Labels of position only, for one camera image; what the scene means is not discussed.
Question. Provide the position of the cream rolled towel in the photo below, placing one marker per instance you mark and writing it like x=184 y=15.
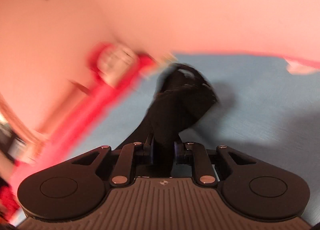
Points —
x=114 y=63

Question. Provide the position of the black knit pants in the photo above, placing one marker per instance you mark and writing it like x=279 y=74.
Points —
x=182 y=98

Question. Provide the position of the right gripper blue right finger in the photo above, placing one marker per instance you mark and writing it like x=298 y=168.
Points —
x=196 y=156

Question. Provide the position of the red bed sheet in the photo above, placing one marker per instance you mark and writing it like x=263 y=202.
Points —
x=61 y=133

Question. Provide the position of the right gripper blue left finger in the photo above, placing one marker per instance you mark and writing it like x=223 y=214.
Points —
x=128 y=160

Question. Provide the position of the blue floral bed sheet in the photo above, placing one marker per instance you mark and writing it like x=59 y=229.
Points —
x=266 y=164

